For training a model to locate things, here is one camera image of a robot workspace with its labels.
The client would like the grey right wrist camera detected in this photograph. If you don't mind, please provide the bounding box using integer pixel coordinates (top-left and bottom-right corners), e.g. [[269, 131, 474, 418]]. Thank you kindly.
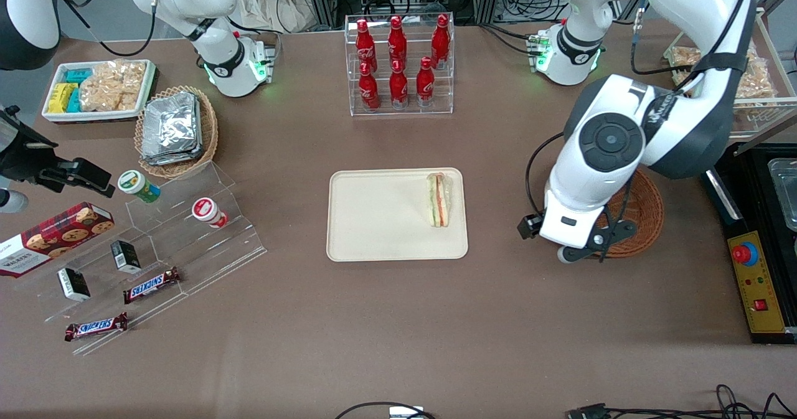
[[0, 189, 29, 214]]

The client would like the triangular sandwich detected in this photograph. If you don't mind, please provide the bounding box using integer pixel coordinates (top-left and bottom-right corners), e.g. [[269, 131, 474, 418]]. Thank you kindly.
[[426, 172, 451, 228]]

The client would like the black cable at table edge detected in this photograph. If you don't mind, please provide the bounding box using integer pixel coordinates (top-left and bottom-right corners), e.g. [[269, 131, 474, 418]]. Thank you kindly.
[[335, 402, 436, 419]]

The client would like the small black carton box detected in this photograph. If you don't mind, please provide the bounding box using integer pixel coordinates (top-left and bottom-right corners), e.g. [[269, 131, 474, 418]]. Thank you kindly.
[[111, 240, 142, 275], [57, 268, 92, 302]]

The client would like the light wicker basket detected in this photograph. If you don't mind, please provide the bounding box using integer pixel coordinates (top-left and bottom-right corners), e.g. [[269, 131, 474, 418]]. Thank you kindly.
[[134, 85, 219, 179]]

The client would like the white rectangular snack bin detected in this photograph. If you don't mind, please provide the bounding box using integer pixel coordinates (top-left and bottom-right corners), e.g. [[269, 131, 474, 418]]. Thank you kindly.
[[42, 59, 156, 123]]

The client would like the clear bag of crackers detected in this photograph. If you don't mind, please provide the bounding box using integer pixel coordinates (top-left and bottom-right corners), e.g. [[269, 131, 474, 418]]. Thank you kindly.
[[79, 59, 148, 113]]

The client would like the green and white yogurt cup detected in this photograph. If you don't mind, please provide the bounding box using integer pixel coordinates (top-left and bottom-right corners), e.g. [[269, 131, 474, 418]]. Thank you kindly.
[[118, 170, 161, 204]]

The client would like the Snickers chocolate bar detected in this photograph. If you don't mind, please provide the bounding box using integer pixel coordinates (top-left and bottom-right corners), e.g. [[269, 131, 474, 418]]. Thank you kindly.
[[123, 267, 182, 304], [65, 312, 129, 342]]

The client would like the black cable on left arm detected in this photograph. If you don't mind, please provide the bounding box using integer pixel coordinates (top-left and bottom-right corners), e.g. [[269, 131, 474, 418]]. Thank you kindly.
[[629, 0, 757, 93]]

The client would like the beige cloth bag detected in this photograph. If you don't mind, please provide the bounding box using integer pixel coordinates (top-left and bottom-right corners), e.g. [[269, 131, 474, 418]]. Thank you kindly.
[[232, 0, 319, 34]]

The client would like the foil-wrapped food pack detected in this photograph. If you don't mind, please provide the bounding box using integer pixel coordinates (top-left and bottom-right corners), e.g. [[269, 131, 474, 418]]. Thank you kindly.
[[141, 114, 206, 166], [142, 92, 205, 158]]

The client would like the red tartan cookie box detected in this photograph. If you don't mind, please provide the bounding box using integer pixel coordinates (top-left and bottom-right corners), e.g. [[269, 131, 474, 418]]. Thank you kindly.
[[0, 202, 115, 278]]

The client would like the clear plastic container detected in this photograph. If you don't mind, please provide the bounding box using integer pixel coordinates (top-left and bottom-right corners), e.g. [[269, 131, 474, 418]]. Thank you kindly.
[[767, 158, 797, 233]]

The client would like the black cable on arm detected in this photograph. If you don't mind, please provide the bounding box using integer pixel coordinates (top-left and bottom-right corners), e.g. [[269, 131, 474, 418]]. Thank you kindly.
[[629, 0, 757, 93], [57, 0, 158, 57]]

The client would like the clear bag of snacks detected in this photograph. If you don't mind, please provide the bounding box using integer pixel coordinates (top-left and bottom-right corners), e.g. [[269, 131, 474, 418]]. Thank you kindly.
[[669, 45, 704, 85], [732, 40, 778, 118]]

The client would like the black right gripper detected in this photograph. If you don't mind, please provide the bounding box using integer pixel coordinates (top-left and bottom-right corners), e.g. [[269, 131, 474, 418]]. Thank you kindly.
[[0, 109, 116, 197]]

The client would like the clear acrylic stepped display stand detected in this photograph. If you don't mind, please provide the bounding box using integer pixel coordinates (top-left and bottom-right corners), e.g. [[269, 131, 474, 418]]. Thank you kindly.
[[12, 161, 268, 356]]

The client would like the red Coca-Cola bottle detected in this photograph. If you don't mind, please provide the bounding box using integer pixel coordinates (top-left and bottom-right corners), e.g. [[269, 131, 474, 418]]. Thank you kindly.
[[355, 19, 378, 71], [416, 57, 435, 107], [359, 62, 380, 111], [432, 14, 451, 68], [388, 16, 408, 68], [389, 59, 409, 110]]

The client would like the red and white yogurt cup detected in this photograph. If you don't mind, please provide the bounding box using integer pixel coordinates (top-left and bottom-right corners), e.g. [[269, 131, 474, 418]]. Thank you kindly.
[[191, 197, 229, 228]]

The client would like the yellow snack packet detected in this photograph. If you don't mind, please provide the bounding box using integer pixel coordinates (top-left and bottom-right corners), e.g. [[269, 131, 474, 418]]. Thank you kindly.
[[47, 83, 78, 114]]

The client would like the black cable connector block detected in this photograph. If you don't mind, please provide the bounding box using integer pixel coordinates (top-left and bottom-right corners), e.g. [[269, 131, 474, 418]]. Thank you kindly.
[[517, 214, 544, 240]]

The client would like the black control box yellow panel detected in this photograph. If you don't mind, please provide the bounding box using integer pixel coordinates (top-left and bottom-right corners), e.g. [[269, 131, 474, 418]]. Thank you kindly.
[[704, 145, 797, 345]]

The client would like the black cable bundle with connector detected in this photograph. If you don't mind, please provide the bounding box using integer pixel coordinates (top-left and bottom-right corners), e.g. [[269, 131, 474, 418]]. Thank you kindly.
[[567, 384, 797, 419]]

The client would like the dark brown wicker basket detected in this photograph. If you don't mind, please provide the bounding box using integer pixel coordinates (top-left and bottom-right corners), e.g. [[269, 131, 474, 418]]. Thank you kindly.
[[592, 169, 664, 258]]

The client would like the beige rectangular tray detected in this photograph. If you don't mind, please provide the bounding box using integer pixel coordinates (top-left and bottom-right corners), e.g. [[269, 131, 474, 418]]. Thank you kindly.
[[327, 168, 469, 262]]

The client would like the clear acrylic bottle rack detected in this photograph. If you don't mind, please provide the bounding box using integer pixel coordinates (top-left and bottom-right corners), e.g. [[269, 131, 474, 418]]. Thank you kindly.
[[344, 13, 455, 116]]

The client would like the red emergency stop button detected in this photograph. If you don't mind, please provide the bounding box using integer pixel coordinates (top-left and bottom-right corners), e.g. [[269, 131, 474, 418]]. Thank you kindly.
[[732, 242, 759, 267]]

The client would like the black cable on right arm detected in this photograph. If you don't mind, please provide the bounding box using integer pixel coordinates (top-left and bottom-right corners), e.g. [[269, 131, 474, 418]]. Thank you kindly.
[[57, 0, 158, 57]]

